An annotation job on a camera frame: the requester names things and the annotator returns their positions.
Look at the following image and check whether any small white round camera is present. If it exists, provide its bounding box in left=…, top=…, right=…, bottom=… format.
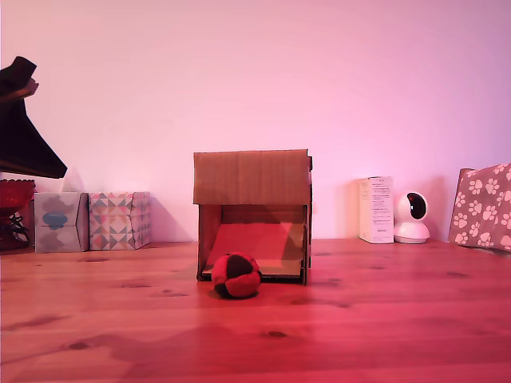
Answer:
left=393, top=191, right=432, bottom=244

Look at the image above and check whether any cardboard dice tower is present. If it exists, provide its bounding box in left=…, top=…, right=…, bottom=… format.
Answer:
left=192, top=148, right=314, bottom=286

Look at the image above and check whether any black tangled cord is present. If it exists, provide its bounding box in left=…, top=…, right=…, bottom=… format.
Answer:
left=6, top=212, right=30, bottom=245

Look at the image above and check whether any red and black footbag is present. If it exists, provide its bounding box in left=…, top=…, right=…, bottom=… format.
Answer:
left=211, top=251, right=263, bottom=300

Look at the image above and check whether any grey cloud print tissue box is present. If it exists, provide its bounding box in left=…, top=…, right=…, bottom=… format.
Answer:
left=34, top=167, right=90, bottom=254

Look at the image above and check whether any geometric pattern tissue box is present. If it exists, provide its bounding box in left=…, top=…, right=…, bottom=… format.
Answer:
left=88, top=191, right=153, bottom=251

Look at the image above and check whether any red glass bowl on stand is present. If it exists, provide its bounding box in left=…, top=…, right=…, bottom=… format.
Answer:
left=0, top=178, right=36, bottom=251

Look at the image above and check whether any white printed carton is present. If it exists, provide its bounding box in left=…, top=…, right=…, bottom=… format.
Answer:
left=355, top=176, right=394, bottom=244

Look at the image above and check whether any paw print fabric cushion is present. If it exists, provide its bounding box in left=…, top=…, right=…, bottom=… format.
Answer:
left=447, top=163, right=511, bottom=253

